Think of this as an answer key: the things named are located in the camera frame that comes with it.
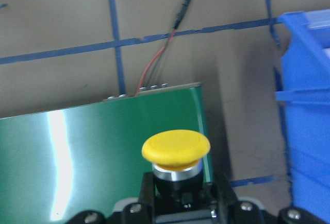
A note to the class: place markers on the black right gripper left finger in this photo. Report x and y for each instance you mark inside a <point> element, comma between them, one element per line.
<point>147,190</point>

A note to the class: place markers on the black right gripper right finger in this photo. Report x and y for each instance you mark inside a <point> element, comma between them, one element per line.
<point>225,193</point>

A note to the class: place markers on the yellow mushroom push button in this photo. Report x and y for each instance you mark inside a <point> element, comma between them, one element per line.
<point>177,165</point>

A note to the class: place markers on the green conveyor belt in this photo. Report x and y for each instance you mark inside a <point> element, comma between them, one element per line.
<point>58,163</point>

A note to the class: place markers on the blue destination bin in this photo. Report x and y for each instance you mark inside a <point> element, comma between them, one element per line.
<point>305,93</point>

